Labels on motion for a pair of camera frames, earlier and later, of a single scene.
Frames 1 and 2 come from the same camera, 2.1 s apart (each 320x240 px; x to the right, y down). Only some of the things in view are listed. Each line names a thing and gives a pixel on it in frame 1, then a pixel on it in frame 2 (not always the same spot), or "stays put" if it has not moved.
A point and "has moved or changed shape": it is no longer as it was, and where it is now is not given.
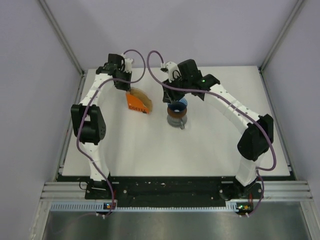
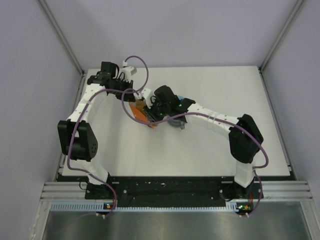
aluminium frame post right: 289,21 stays put
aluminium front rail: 293,191 stays put
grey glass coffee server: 177,122 stays put
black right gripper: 170,96 to 150,112
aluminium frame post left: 62,35 stays put
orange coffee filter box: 135,103 has moved or changed shape
